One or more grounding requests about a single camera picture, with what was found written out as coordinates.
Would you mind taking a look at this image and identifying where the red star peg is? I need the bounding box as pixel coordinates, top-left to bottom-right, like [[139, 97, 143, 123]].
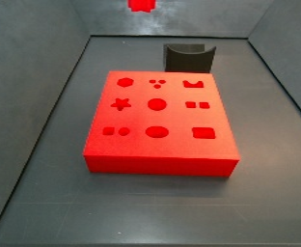
[[127, 0, 155, 13]]

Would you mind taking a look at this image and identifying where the red shape sorter block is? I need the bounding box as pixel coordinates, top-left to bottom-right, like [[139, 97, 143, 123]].
[[83, 71, 239, 177]]

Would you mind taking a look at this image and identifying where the dark grey curved holder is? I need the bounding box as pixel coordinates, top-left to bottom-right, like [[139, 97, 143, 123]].
[[163, 43, 215, 73]]

